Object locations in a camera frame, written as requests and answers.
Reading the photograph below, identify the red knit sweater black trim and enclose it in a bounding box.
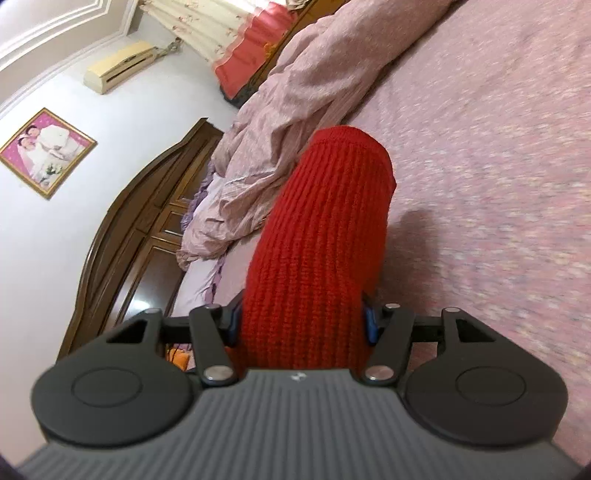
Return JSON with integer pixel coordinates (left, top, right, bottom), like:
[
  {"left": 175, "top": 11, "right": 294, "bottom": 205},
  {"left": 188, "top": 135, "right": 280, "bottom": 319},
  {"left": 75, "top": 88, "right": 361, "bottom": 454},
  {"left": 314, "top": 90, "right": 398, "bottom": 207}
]
[{"left": 235, "top": 126, "right": 397, "bottom": 370}]

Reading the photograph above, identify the dark wooden headboard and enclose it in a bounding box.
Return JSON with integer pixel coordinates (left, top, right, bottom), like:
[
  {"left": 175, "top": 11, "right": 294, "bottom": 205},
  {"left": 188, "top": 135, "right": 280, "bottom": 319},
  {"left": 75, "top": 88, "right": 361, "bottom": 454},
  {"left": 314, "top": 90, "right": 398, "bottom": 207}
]
[{"left": 58, "top": 117, "right": 227, "bottom": 361}]

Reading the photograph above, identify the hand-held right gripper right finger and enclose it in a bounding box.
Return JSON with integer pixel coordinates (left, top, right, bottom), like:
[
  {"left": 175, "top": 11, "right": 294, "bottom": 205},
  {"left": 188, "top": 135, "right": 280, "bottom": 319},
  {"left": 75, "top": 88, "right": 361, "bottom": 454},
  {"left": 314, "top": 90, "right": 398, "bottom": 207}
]
[{"left": 360, "top": 292, "right": 497, "bottom": 387}]

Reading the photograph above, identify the pink bed sheet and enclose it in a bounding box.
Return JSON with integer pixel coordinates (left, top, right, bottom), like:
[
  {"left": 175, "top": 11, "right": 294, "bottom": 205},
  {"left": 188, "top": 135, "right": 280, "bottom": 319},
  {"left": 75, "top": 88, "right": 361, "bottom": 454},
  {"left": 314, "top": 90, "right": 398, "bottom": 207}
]
[{"left": 222, "top": 0, "right": 591, "bottom": 418}]

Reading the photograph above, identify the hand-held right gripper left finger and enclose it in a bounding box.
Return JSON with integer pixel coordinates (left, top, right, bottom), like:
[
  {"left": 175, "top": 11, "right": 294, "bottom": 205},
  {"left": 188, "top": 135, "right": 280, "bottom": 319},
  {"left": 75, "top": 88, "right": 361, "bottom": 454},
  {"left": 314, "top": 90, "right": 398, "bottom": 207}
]
[{"left": 99, "top": 291, "right": 245, "bottom": 387}]

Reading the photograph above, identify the pink crumpled quilt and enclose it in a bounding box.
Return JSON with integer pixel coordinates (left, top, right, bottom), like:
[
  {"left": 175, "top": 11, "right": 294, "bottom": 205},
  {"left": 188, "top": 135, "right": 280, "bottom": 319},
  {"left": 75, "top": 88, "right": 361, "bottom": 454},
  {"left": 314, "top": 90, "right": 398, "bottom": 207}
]
[{"left": 175, "top": 0, "right": 462, "bottom": 271}]

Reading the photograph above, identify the cream wall air conditioner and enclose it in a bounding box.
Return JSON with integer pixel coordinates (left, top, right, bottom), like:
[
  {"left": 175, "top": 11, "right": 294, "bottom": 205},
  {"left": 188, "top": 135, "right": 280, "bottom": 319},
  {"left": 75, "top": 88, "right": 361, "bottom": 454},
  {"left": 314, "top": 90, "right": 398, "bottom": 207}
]
[{"left": 83, "top": 41, "right": 156, "bottom": 96}]

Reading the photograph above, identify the red and cream curtain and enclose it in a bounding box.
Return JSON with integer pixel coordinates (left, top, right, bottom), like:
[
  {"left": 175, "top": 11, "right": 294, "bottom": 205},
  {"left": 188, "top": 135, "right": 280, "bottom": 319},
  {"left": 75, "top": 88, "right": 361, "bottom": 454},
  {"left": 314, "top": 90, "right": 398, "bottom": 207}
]
[{"left": 139, "top": 0, "right": 301, "bottom": 100}]

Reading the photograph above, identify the purple frilled pillow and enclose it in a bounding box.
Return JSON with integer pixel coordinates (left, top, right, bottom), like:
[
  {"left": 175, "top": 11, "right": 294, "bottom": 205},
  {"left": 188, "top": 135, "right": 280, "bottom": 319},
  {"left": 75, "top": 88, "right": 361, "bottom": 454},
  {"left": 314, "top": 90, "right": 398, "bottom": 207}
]
[
  {"left": 181, "top": 161, "right": 228, "bottom": 234},
  {"left": 177, "top": 251, "right": 228, "bottom": 320}
]

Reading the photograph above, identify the orange cloth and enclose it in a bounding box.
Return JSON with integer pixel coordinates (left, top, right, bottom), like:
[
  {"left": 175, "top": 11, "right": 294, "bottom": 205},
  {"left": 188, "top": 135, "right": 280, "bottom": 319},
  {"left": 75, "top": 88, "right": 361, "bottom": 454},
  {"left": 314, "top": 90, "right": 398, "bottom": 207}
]
[{"left": 166, "top": 347, "right": 191, "bottom": 371}]

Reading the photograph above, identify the gold framed photo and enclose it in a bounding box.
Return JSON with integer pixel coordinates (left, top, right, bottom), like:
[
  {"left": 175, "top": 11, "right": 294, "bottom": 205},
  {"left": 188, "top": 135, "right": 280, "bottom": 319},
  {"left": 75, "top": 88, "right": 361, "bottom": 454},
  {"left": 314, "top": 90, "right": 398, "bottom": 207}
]
[{"left": 0, "top": 107, "right": 98, "bottom": 200}]

